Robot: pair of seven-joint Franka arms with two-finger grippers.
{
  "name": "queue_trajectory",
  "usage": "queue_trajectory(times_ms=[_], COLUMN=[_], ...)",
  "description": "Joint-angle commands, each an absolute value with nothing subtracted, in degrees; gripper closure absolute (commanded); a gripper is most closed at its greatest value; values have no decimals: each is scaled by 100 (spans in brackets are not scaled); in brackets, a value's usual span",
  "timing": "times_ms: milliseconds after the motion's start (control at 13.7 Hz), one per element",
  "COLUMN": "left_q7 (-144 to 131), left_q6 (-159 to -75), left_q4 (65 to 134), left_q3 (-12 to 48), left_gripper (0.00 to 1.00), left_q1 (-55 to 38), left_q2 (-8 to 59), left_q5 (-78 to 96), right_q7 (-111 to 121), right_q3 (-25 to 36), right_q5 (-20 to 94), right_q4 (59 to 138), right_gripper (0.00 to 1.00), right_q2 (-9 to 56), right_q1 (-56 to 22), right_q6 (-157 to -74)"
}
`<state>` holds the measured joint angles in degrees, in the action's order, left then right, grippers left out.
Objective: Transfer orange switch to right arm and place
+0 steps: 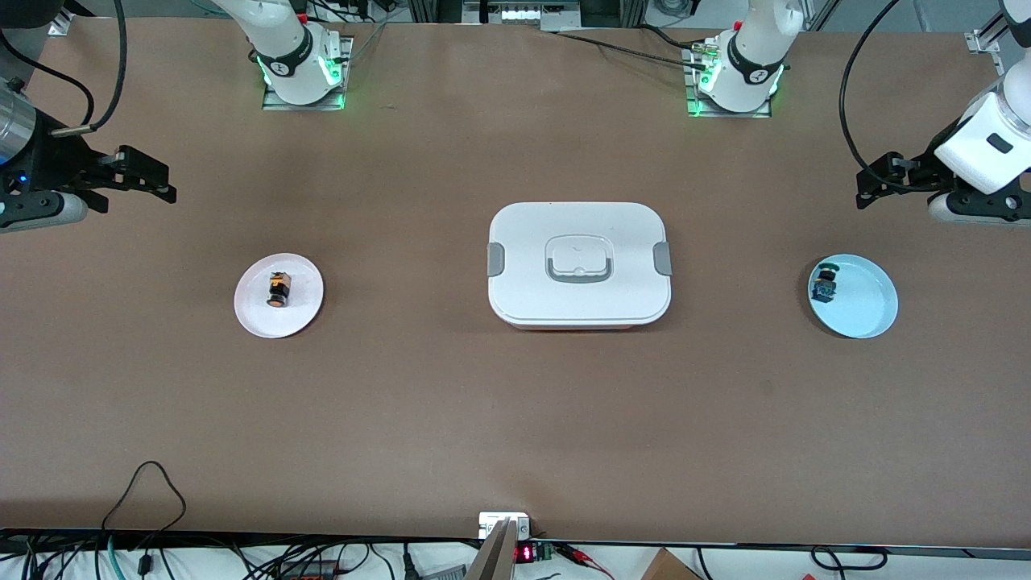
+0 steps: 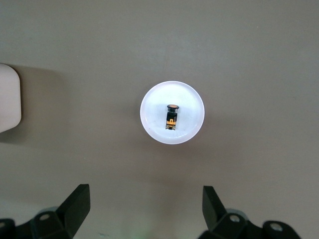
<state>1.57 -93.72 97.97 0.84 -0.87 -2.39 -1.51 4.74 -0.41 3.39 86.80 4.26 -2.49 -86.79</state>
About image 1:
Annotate black coiled cable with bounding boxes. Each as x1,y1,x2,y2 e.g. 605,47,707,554
809,545,888,572

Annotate pink round plate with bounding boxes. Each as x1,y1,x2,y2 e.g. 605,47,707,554
234,252,325,338

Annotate small white device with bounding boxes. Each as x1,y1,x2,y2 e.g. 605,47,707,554
478,512,531,540

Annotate red and black clip leads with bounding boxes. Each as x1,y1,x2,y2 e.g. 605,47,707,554
554,543,615,580

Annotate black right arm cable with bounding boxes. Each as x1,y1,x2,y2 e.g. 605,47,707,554
0,0,128,138

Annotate white lidded box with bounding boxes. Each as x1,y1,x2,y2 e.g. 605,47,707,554
487,201,673,330

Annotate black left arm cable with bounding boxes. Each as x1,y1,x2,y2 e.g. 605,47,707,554
838,0,901,191

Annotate grey metal bar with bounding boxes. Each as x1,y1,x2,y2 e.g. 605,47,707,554
466,520,518,580

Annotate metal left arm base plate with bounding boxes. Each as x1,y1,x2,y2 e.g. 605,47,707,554
685,44,772,119

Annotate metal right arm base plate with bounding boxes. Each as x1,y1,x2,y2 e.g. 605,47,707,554
262,35,355,111

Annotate black cable on table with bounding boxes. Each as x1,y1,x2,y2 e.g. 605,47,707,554
554,24,710,70

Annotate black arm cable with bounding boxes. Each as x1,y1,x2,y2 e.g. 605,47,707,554
0,0,128,138
838,0,901,191

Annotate brown cardboard piece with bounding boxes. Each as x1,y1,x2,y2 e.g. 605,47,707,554
640,548,703,580

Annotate light blue round plate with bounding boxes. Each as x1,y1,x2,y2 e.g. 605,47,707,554
807,254,899,339

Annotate aluminium frame with lights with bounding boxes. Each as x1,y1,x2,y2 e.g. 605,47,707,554
463,0,582,27

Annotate thin black looped cable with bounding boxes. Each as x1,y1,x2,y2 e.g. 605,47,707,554
101,461,188,534

